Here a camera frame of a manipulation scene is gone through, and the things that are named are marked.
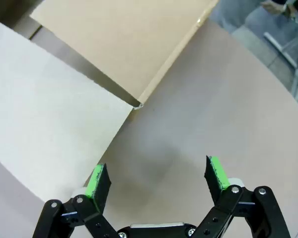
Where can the person's left hand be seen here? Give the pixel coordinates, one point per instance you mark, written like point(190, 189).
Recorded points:
point(273, 7)

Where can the brown cardboard box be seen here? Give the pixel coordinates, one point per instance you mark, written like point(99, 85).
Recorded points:
point(52, 111)

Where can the white metal frame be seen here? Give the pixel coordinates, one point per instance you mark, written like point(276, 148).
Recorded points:
point(279, 48)

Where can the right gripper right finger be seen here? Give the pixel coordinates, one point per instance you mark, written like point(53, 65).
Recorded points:
point(214, 181)

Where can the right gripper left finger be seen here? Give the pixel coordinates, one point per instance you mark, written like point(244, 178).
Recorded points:
point(101, 188)

